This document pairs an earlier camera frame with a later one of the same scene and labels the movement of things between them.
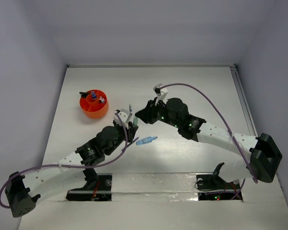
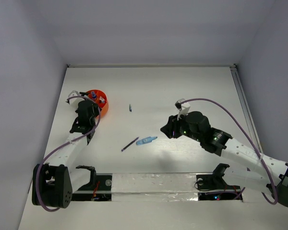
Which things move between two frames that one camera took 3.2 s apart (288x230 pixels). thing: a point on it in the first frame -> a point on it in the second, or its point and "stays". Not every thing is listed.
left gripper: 130,132 -> 95,109
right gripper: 148,114 -> 168,129
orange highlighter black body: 84,94 stays
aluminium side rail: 249,119 stays
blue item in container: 93,95 stays
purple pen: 123,150 stays
